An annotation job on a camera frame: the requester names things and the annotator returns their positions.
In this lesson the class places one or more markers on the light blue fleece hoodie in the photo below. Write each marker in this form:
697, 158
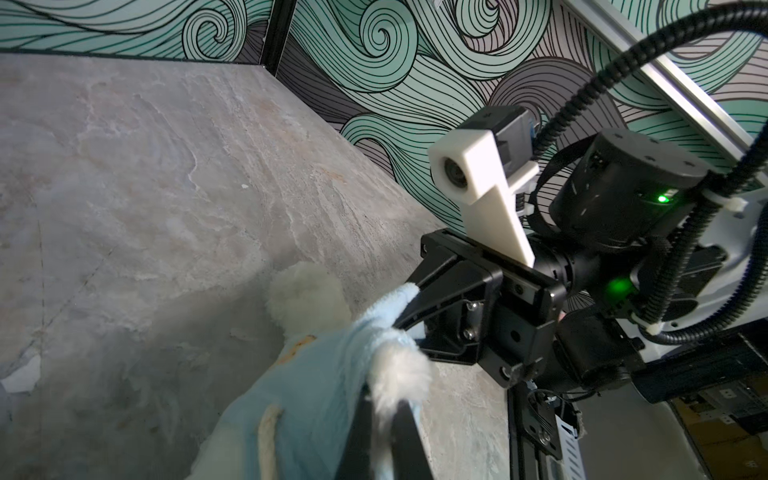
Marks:
312, 396

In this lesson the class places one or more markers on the aluminium rail right wall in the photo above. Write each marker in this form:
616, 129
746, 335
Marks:
708, 96

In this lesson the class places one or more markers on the white slotted cable duct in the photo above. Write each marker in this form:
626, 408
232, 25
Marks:
571, 463

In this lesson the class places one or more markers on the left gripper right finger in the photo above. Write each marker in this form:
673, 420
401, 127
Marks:
408, 454

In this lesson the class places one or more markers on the white teddy bear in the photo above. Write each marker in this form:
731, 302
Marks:
336, 336

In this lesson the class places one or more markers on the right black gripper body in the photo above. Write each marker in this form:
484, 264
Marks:
559, 321

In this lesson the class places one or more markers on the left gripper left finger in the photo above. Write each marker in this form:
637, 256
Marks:
356, 460

